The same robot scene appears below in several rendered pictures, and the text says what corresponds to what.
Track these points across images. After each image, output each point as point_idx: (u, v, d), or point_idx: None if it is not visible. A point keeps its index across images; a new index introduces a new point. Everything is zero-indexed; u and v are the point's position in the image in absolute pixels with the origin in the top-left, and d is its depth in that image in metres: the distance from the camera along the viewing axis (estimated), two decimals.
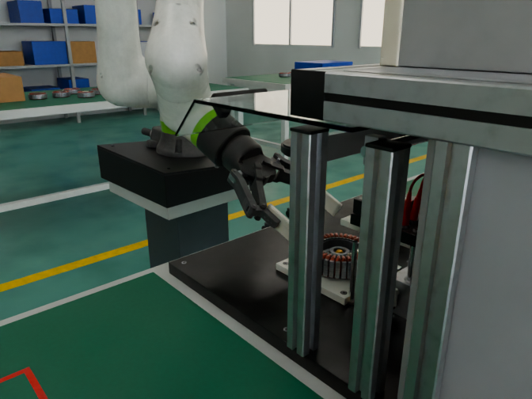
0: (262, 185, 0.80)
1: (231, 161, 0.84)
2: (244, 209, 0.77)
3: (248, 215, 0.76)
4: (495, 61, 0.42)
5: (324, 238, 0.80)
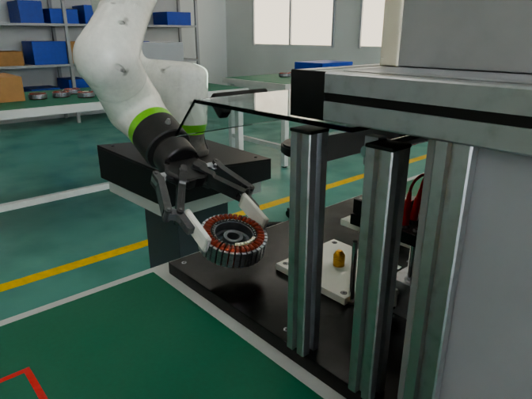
0: (184, 188, 0.77)
1: (159, 162, 0.81)
2: (161, 213, 0.74)
3: (164, 218, 0.73)
4: (495, 61, 0.42)
5: (226, 218, 0.78)
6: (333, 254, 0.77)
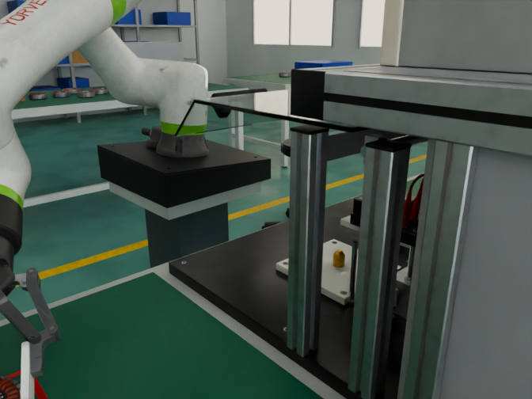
0: None
1: None
2: None
3: None
4: (495, 61, 0.42)
5: None
6: (333, 254, 0.77)
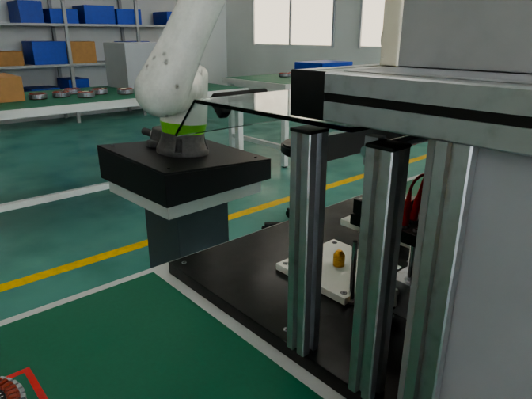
0: None
1: None
2: None
3: None
4: (495, 61, 0.42)
5: None
6: (333, 254, 0.77)
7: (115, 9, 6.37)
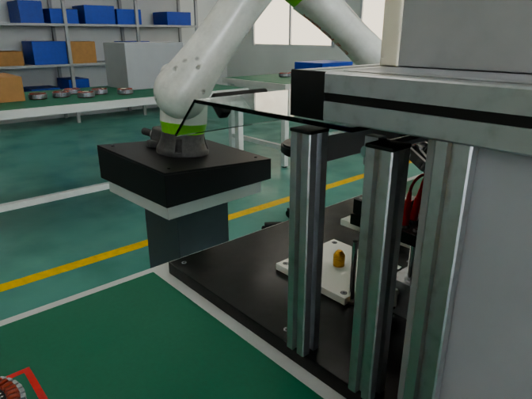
0: (423, 152, 1.20)
1: None
2: (417, 166, 1.16)
3: (422, 169, 1.15)
4: (495, 61, 0.42)
5: None
6: (333, 254, 0.77)
7: (115, 9, 6.37)
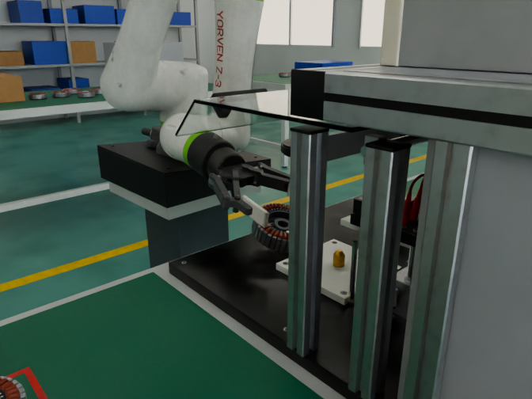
0: (238, 183, 0.88)
1: (213, 169, 0.93)
2: (221, 203, 0.84)
3: (224, 207, 0.83)
4: (495, 61, 0.42)
5: None
6: (333, 254, 0.77)
7: (115, 9, 6.37)
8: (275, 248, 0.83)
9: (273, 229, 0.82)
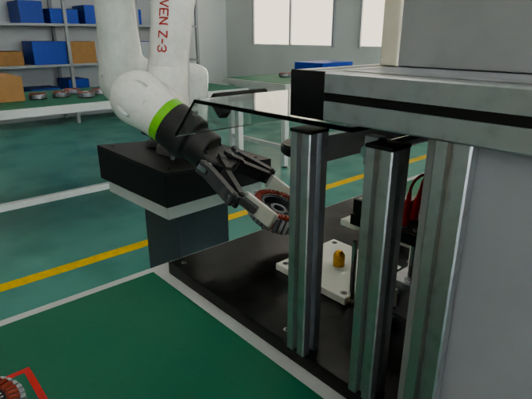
0: (232, 174, 0.84)
1: (195, 152, 0.85)
2: (222, 197, 0.80)
3: (229, 203, 0.79)
4: (495, 61, 0.42)
5: None
6: (333, 254, 0.77)
7: None
8: (283, 231, 0.82)
9: (279, 214, 0.82)
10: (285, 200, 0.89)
